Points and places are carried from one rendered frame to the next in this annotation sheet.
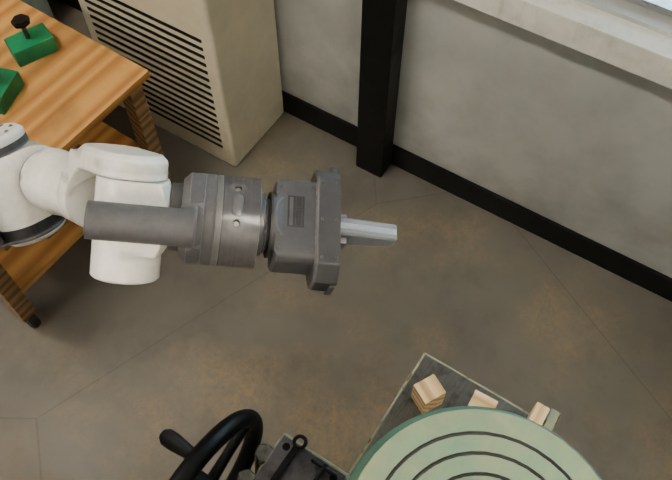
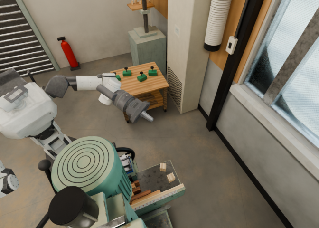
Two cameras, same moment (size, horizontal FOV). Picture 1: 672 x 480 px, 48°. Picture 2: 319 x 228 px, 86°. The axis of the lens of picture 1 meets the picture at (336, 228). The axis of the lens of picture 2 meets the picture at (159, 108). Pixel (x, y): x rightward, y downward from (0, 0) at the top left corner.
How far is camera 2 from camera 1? 38 cm
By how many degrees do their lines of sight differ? 24
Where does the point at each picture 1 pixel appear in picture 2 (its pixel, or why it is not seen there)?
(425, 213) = (214, 144)
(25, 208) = not seen: hidden behind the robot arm
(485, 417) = (106, 142)
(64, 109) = (150, 85)
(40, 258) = not seen: hidden behind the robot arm
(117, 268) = (101, 99)
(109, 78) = (161, 84)
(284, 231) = (130, 107)
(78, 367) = (129, 134)
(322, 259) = (133, 115)
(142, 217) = (105, 90)
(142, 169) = (112, 83)
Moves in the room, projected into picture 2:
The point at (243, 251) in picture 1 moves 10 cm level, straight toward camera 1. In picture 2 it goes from (121, 106) to (108, 123)
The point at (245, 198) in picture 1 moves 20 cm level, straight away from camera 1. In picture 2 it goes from (126, 97) to (145, 72)
